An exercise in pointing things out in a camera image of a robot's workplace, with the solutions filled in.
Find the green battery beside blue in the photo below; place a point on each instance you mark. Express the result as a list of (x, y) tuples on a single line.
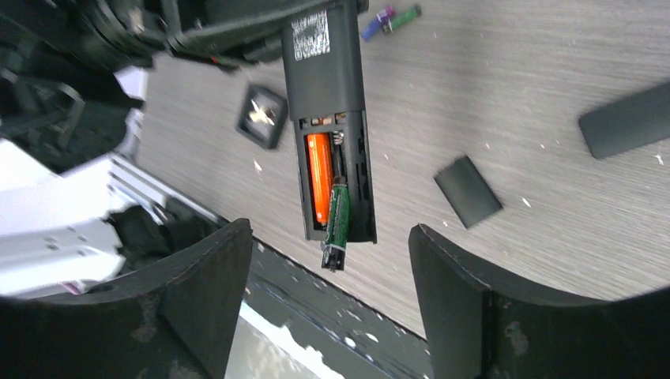
[(401, 19)]

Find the black remote with label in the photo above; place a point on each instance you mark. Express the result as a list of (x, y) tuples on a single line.
[(324, 80)]

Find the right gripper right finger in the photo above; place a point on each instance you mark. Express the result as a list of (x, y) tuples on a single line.
[(484, 321)]

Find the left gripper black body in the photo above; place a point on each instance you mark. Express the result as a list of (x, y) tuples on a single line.
[(231, 34)]

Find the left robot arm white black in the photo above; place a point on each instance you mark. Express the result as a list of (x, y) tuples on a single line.
[(61, 101)]

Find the black remote plain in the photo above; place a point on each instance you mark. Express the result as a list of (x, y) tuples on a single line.
[(628, 123)]

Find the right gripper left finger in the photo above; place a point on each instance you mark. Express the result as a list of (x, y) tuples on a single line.
[(175, 318)]

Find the blue purple battery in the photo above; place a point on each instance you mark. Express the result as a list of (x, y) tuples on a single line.
[(375, 25)]

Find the black battery cover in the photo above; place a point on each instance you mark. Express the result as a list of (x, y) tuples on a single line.
[(467, 192)]

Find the small black square tray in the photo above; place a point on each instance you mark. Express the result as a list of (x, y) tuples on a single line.
[(263, 116)]

